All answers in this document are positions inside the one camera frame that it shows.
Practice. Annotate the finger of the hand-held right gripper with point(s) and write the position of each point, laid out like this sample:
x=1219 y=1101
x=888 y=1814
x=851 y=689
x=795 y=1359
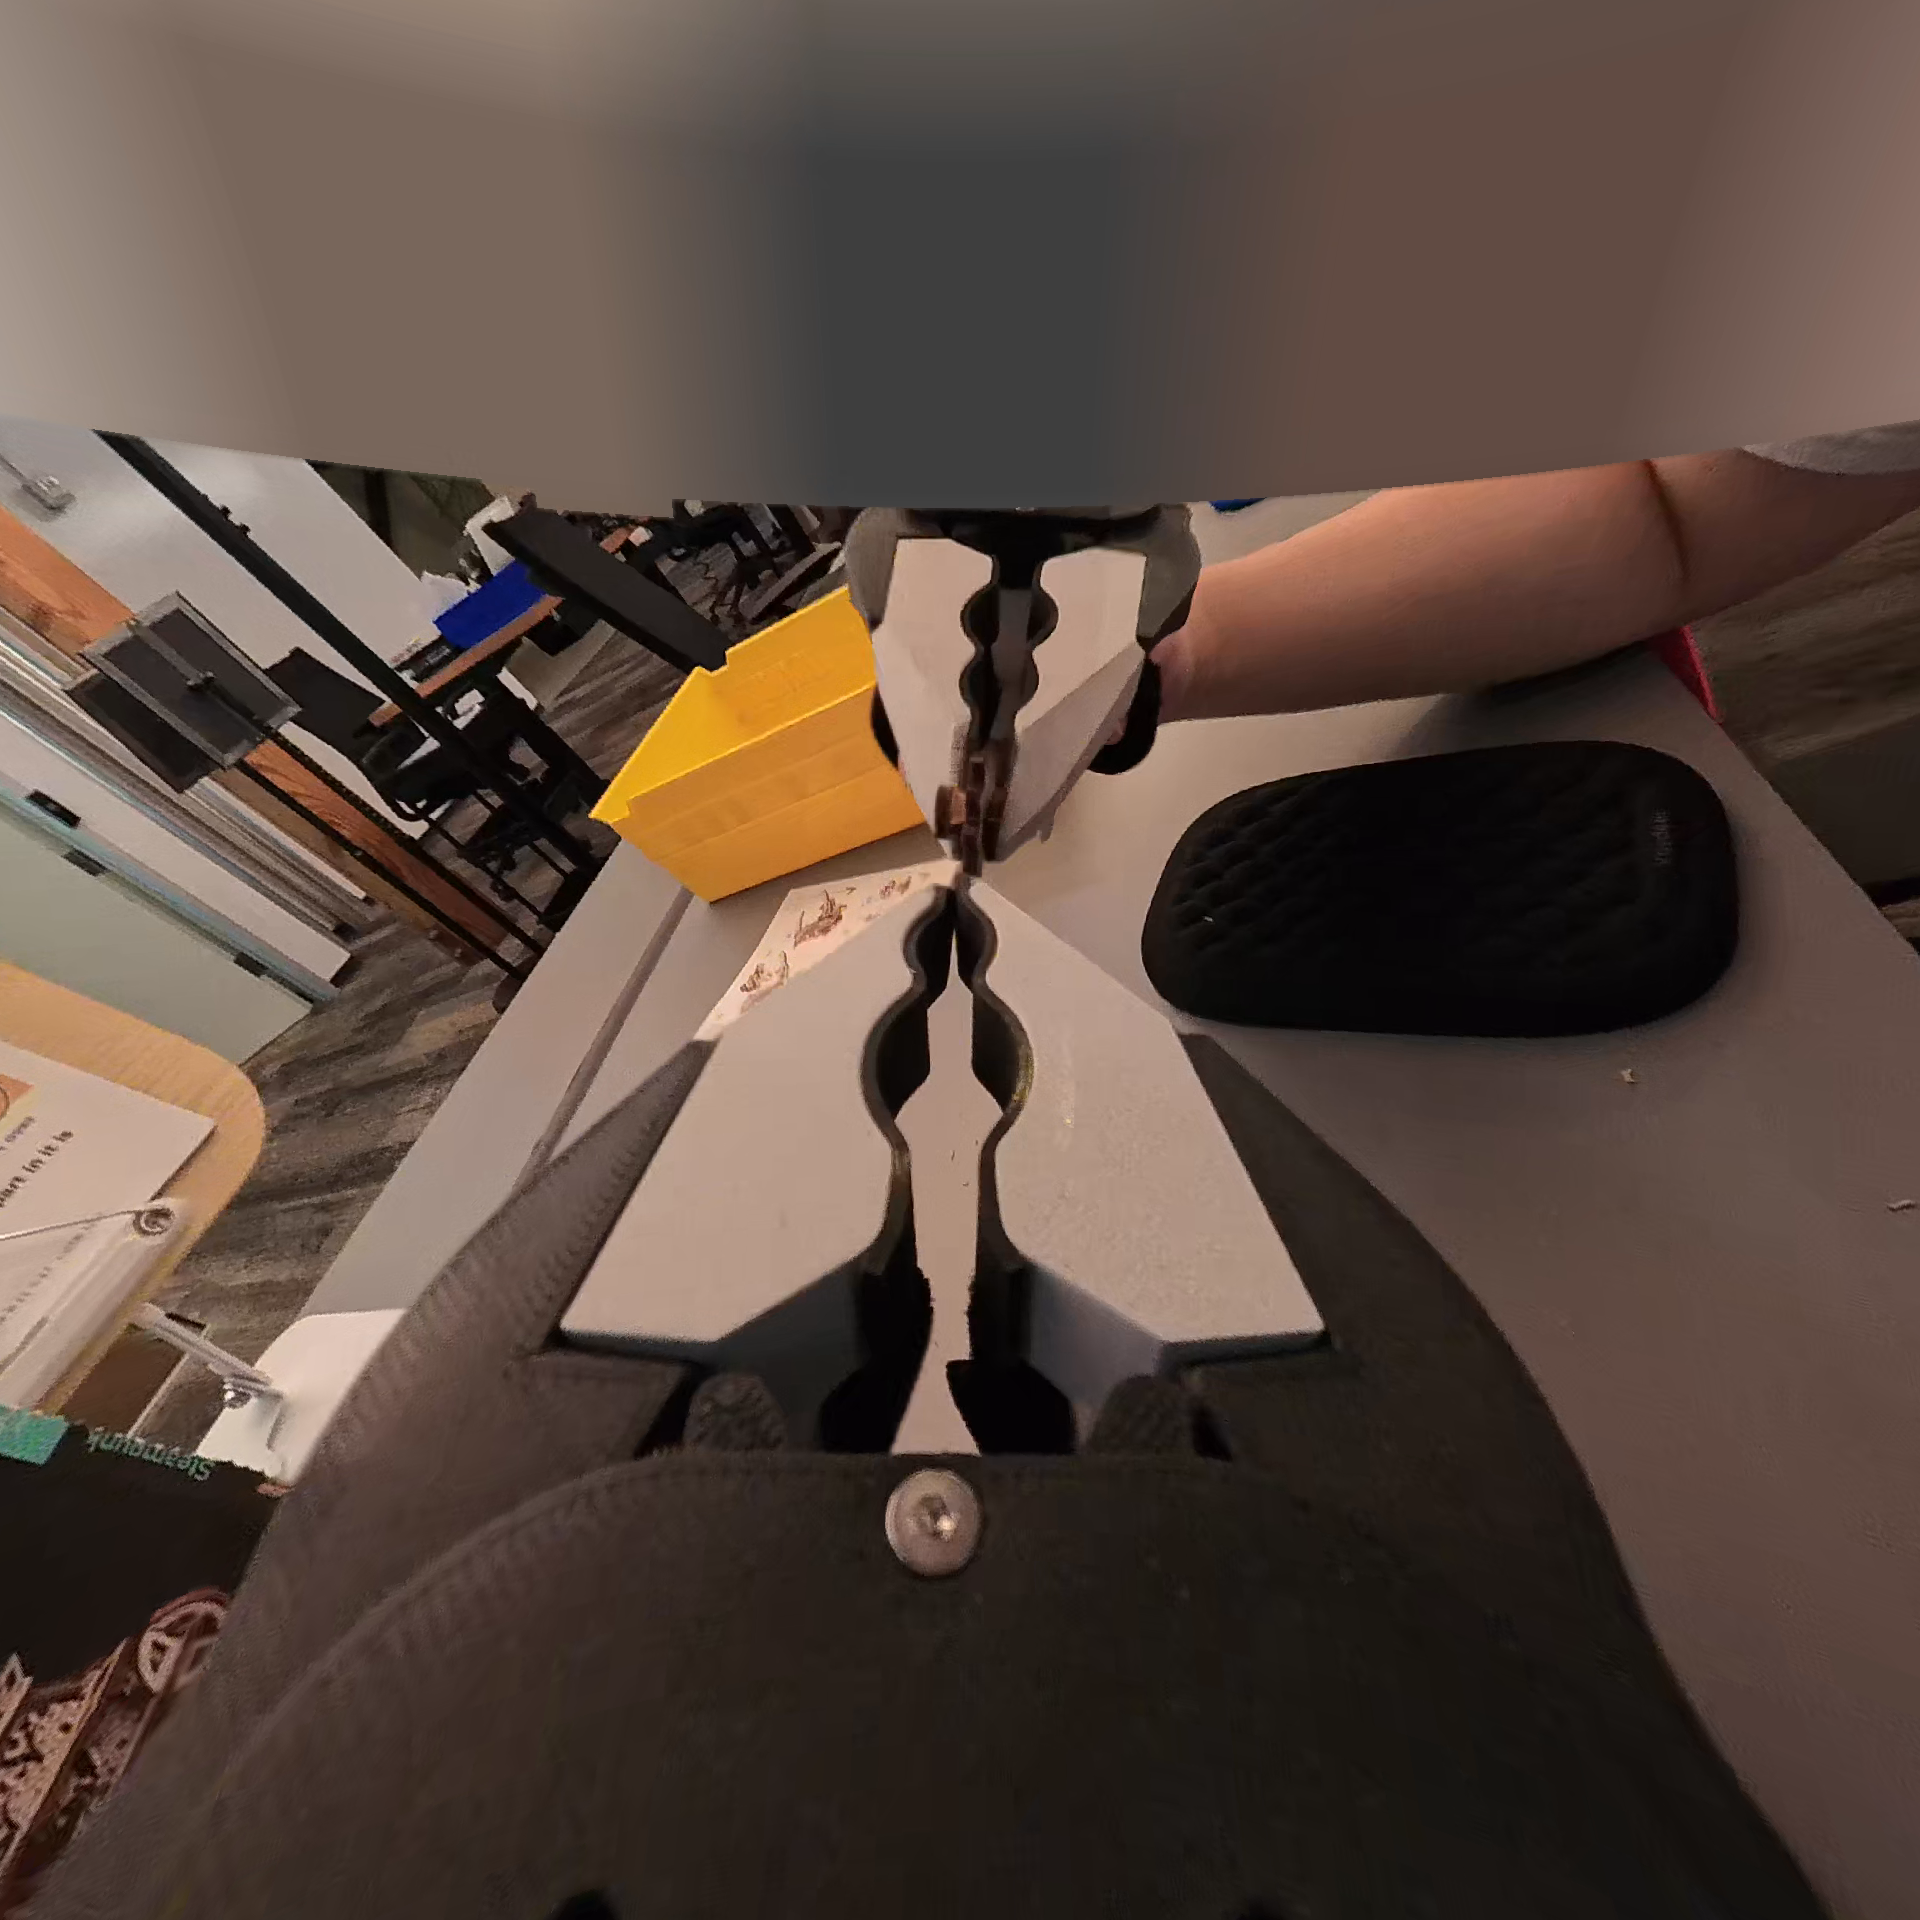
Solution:
x=922 y=661
x=1089 y=674

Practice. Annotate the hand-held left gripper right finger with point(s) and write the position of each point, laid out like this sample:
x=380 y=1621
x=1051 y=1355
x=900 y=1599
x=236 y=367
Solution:
x=1171 y=1200

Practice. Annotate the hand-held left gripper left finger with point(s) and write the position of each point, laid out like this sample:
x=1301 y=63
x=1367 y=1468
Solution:
x=720 y=1200

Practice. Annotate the person's right forearm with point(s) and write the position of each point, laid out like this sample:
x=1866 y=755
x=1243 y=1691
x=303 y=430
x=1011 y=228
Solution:
x=1424 y=601

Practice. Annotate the black model kit box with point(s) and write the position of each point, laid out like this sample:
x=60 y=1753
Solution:
x=121 y=1531

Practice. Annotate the nested yellow plastic bins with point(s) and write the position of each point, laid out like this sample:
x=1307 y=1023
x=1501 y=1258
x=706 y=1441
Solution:
x=751 y=751

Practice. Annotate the printed instruction booklet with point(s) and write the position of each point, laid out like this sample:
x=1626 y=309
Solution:
x=810 y=930

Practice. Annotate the black padded wrist rest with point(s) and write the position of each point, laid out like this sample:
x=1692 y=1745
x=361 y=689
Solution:
x=1424 y=884

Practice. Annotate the white plastic base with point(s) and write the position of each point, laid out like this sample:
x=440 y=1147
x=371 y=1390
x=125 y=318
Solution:
x=322 y=1364

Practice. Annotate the blue plastic bin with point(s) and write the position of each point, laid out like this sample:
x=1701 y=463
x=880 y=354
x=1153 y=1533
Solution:
x=481 y=609

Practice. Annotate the instruction poster board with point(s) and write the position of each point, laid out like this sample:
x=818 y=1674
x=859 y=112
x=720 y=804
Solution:
x=224 y=1080

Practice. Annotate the pink object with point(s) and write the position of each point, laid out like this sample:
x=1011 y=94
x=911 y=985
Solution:
x=1689 y=669

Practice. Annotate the grey metal box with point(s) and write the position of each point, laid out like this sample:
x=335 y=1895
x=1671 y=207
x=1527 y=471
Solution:
x=181 y=691

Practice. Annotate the black metal pole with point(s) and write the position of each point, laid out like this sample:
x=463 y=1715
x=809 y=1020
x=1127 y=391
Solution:
x=150 y=468

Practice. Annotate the metal wall junction box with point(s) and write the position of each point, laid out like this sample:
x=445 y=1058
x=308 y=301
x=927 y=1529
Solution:
x=45 y=493

